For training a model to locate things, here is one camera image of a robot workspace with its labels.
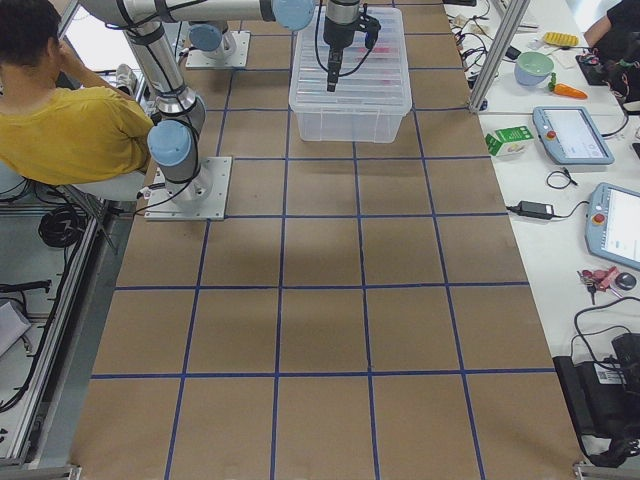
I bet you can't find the person in black shirt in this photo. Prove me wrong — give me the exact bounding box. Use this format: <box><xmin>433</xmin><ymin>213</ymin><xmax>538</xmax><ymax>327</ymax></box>
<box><xmin>584</xmin><ymin>0</ymin><xmax>639</xmax><ymax>102</ymax></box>

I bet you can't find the black device with cables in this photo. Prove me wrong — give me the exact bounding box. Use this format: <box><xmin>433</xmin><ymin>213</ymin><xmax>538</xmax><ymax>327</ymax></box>
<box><xmin>552</xmin><ymin>304</ymin><xmax>640</xmax><ymax>469</ymax></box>

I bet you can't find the coiled black cable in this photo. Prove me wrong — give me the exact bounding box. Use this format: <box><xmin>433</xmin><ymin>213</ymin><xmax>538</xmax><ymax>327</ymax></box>
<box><xmin>38</xmin><ymin>204</ymin><xmax>81</xmax><ymax>249</ymax></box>

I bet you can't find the person in yellow shirt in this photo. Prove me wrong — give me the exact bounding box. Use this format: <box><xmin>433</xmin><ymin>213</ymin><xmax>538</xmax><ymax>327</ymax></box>
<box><xmin>1</xmin><ymin>1</ymin><xmax>153</xmax><ymax>185</ymax></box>

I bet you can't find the small black cable loop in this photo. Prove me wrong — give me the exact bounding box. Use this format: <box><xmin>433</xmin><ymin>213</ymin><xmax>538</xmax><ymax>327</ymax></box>
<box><xmin>545</xmin><ymin>167</ymin><xmax>580</xmax><ymax>190</ymax></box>

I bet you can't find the green and blue bowl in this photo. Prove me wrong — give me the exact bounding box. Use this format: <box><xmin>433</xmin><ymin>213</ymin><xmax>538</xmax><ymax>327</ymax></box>
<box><xmin>514</xmin><ymin>51</ymin><xmax>555</xmax><ymax>86</ymax></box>

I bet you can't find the blue teach pendant upper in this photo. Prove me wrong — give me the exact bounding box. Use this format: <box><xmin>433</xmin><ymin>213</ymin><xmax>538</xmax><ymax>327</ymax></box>
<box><xmin>532</xmin><ymin>106</ymin><xmax>615</xmax><ymax>167</ymax></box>

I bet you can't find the pink keys bunch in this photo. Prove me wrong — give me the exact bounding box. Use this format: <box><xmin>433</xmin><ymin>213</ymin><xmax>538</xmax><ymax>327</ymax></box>
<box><xmin>577</xmin><ymin>266</ymin><xmax>621</xmax><ymax>305</ymax></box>

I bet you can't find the yellow toy corn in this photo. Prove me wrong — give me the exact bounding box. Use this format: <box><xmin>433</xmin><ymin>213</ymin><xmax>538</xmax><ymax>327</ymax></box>
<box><xmin>542</xmin><ymin>32</ymin><xmax>580</xmax><ymax>48</ymax></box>

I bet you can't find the aluminium frame post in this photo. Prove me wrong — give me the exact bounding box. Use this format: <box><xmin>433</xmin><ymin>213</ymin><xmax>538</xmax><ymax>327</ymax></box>
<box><xmin>468</xmin><ymin>0</ymin><xmax>530</xmax><ymax>114</ymax></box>

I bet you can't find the black power adapter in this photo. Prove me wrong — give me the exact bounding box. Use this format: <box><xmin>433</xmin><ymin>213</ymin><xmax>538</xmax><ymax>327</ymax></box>
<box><xmin>506</xmin><ymin>200</ymin><xmax>555</xmax><ymax>220</ymax></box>

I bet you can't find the blue teach pendant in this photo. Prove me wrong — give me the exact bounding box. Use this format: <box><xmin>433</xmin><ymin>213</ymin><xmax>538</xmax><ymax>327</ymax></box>
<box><xmin>585</xmin><ymin>182</ymin><xmax>640</xmax><ymax>270</ymax></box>
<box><xmin>532</xmin><ymin>106</ymin><xmax>615</xmax><ymax>167</ymax></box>

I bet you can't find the toy carrot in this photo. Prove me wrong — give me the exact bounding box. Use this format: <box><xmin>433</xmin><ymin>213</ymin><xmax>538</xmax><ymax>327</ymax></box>
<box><xmin>547</xmin><ymin>73</ymin><xmax>588</xmax><ymax>100</ymax></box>

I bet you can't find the blue teach pendant lower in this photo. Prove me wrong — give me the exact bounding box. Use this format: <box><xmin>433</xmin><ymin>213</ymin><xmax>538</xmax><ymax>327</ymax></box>
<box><xmin>585</xmin><ymin>182</ymin><xmax>640</xmax><ymax>270</ymax></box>

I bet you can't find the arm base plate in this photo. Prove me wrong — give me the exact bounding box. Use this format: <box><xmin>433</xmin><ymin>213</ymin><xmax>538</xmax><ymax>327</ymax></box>
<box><xmin>186</xmin><ymin>31</ymin><xmax>251</xmax><ymax>70</ymax></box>
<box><xmin>142</xmin><ymin>157</ymin><xmax>233</xmax><ymax>221</ymax></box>

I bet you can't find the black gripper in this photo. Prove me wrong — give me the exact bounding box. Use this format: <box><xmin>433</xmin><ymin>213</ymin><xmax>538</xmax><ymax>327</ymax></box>
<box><xmin>323</xmin><ymin>1</ymin><xmax>379</xmax><ymax>92</ymax></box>

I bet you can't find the green white milk carton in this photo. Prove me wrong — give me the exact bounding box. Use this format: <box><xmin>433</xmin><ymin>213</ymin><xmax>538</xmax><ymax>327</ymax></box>
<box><xmin>485</xmin><ymin>125</ymin><xmax>534</xmax><ymax>157</ymax></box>

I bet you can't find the black round key fob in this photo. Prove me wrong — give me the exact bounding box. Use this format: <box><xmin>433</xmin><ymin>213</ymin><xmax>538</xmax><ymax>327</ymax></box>
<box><xmin>614</xmin><ymin>272</ymin><xmax>637</xmax><ymax>292</ymax></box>

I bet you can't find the clear plastic storage box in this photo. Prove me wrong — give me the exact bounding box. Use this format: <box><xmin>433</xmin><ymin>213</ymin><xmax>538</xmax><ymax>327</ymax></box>
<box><xmin>288</xmin><ymin>7</ymin><xmax>413</xmax><ymax>145</ymax></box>

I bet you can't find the clear plastic box lid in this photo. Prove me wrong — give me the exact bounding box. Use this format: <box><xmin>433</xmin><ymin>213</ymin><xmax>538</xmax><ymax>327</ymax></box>
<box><xmin>289</xmin><ymin>6</ymin><xmax>412</xmax><ymax>115</ymax></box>

